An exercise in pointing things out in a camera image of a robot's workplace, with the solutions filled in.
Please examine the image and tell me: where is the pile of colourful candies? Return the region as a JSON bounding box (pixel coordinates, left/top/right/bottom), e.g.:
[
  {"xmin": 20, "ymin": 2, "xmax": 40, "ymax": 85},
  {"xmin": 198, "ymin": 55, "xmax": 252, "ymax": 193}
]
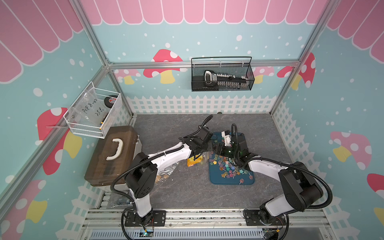
[{"xmin": 209, "ymin": 149, "xmax": 254, "ymax": 184}]

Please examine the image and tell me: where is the socket wrench set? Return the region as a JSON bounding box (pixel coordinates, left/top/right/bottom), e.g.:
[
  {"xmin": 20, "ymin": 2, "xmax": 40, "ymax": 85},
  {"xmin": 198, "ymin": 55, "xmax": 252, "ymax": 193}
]
[{"xmin": 203, "ymin": 70, "xmax": 250, "ymax": 90}]

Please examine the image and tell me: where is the yellow duck ziploc bag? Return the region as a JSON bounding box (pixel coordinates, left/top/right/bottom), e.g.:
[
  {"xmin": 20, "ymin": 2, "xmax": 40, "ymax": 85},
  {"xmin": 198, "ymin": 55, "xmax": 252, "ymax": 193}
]
[{"xmin": 187, "ymin": 153, "xmax": 208, "ymax": 167}]

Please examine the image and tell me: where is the black tape roll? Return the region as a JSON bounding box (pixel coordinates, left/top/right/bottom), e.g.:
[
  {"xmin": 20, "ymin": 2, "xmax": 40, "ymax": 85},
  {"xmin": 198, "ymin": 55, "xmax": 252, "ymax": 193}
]
[{"xmin": 104, "ymin": 95, "xmax": 118, "ymax": 109}]

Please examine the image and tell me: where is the clear ziploc bag with candies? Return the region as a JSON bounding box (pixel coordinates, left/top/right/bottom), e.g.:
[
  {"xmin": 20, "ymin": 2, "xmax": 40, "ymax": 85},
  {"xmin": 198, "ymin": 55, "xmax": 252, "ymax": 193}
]
[{"xmin": 155, "ymin": 164, "xmax": 178, "ymax": 184}]

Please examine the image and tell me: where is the brown toolbox with white handle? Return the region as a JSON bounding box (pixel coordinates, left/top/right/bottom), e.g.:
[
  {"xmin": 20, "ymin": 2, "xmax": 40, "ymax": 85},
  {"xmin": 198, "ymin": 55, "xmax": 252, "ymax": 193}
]
[{"xmin": 85, "ymin": 126, "xmax": 142, "ymax": 192}]

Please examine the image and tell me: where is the black wire mesh basket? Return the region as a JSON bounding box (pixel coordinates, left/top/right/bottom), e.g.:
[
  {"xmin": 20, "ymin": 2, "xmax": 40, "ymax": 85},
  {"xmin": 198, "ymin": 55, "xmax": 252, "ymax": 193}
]
[{"xmin": 191, "ymin": 57, "xmax": 255, "ymax": 92}]

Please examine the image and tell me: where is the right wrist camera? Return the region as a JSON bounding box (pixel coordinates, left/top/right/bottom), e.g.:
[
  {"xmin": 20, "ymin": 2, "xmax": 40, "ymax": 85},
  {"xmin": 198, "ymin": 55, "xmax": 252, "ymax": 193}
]
[{"xmin": 221, "ymin": 130, "xmax": 232, "ymax": 147}]

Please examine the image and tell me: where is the white wire basket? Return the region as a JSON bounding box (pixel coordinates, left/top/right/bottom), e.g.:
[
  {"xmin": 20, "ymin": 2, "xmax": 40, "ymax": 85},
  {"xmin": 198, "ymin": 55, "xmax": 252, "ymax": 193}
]
[{"xmin": 64, "ymin": 82, "xmax": 122, "ymax": 139}]

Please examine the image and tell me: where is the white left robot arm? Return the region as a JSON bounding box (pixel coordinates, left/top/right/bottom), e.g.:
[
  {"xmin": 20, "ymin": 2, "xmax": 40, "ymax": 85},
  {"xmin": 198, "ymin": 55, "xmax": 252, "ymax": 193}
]
[{"xmin": 110, "ymin": 127, "xmax": 213, "ymax": 221}]

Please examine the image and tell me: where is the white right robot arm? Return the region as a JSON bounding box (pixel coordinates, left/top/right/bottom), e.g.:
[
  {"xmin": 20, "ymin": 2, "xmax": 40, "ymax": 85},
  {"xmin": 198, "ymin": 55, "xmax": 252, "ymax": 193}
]
[{"xmin": 213, "ymin": 136, "xmax": 333, "ymax": 225}]

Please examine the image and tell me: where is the teal plastic tray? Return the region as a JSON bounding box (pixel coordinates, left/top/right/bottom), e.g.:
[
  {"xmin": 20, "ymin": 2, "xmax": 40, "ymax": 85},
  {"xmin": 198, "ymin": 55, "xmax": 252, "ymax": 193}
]
[{"xmin": 208, "ymin": 132, "xmax": 256, "ymax": 186}]

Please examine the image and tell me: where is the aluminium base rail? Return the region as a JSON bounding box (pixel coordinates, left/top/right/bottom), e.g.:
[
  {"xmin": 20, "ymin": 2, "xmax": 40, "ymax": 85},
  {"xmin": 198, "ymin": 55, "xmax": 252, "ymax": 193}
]
[{"xmin": 78, "ymin": 209, "xmax": 337, "ymax": 240}]

